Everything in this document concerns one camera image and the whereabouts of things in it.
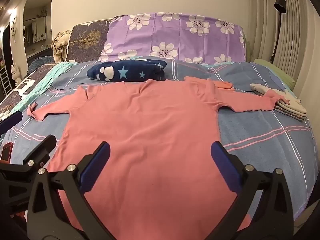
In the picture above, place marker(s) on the blue knitted cloth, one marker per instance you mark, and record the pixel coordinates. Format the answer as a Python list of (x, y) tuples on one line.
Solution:
[(40, 62)]

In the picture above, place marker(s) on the black floor lamp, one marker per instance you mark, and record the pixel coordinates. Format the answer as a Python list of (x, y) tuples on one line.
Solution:
[(280, 5)]

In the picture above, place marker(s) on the navy star print folded cloth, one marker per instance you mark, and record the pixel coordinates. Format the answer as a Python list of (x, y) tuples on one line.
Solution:
[(125, 72)]

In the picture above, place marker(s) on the dark printed bed cover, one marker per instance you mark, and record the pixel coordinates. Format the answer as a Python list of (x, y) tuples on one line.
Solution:
[(37, 76)]

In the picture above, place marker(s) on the blue plaid bed sheet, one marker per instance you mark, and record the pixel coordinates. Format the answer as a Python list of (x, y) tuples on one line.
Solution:
[(262, 150)]

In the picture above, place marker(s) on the dark tree print cushion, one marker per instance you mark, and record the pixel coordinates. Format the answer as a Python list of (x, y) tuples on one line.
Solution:
[(87, 40)]

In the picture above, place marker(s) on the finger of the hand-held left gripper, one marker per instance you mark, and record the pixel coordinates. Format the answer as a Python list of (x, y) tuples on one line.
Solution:
[(43, 150), (11, 121)]

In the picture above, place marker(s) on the white pleated curtain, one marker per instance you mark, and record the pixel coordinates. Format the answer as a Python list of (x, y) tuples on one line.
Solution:
[(295, 42)]

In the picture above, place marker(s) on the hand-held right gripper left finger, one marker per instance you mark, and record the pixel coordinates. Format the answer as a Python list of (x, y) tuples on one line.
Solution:
[(96, 165)]

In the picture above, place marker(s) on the folded pink garment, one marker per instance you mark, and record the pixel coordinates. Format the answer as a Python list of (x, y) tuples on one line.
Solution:
[(223, 85)]

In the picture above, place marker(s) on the white cat figurine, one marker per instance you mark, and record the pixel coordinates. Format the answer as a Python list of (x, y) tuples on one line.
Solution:
[(15, 72)]

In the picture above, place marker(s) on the purple floral pillow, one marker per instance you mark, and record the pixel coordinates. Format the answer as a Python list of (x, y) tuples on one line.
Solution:
[(175, 37)]

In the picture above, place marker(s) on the beige knitted garment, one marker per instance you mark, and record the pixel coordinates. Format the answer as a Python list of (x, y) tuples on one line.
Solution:
[(60, 45)]

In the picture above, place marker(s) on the white ladder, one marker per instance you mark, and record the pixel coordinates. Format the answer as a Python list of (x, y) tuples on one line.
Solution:
[(5, 80)]

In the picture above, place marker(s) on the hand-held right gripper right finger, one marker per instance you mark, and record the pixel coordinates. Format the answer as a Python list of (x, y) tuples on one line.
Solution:
[(222, 165)]

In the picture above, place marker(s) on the pink shirt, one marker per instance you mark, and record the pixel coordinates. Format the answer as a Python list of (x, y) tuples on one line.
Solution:
[(150, 142)]

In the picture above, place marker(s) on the stack of folded pale clothes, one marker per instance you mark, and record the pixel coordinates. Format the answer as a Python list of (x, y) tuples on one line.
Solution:
[(295, 107)]

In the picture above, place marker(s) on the teal cloth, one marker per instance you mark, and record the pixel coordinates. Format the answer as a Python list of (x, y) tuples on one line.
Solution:
[(42, 85)]

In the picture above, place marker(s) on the green cloth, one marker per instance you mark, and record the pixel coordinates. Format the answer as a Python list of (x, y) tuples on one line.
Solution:
[(275, 67)]

